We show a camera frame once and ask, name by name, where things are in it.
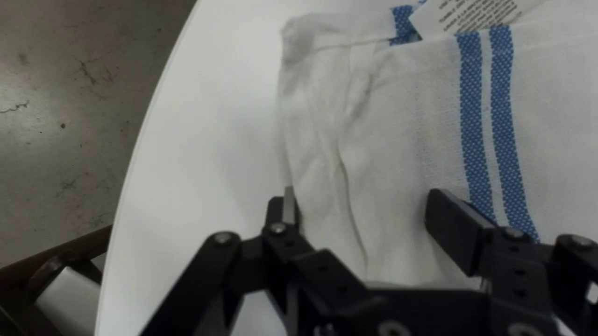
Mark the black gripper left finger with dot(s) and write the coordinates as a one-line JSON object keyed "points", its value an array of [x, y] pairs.
{"points": [[282, 217]]}

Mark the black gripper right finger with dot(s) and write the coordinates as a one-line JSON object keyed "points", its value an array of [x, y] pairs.
{"points": [[459, 233]]}

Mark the white towel with blue stripes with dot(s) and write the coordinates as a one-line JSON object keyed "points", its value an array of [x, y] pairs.
{"points": [[385, 155]]}

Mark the dark wooden chair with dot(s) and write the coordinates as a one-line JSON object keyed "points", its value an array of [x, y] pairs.
{"points": [[43, 261]]}

